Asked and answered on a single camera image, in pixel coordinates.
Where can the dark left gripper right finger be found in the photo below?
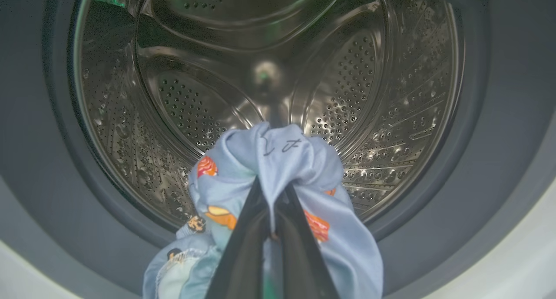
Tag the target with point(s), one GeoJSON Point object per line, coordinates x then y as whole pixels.
{"type": "Point", "coordinates": [304, 268]}

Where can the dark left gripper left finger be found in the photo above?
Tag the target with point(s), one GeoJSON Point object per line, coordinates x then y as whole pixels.
{"type": "Point", "coordinates": [243, 264]}

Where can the blue garment cartoon face print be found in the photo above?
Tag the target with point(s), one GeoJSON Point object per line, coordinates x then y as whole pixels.
{"type": "Point", "coordinates": [282, 155]}

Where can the white front-loading washing machine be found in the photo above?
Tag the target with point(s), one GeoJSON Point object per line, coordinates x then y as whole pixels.
{"type": "Point", "coordinates": [521, 264]}

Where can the grey rubber door gasket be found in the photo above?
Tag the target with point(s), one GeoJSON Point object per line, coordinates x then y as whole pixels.
{"type": "Point", "coordinates": [499, 116]}

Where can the perforated steel washer drum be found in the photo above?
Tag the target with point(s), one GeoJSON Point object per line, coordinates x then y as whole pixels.
{"type": "Point", "coordinates": [195, 103]}

